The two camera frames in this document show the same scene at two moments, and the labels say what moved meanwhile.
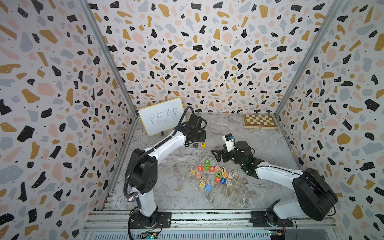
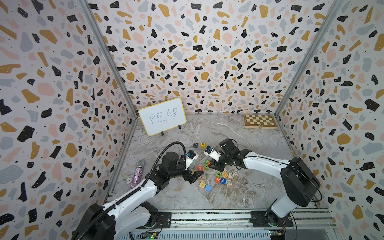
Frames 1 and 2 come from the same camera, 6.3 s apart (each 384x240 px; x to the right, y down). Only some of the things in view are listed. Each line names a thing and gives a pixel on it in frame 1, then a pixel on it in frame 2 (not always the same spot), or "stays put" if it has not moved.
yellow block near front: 202,184 stays put
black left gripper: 203,133 -> 196,175
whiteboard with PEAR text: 162,117 stays put
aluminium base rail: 317,224 stays put
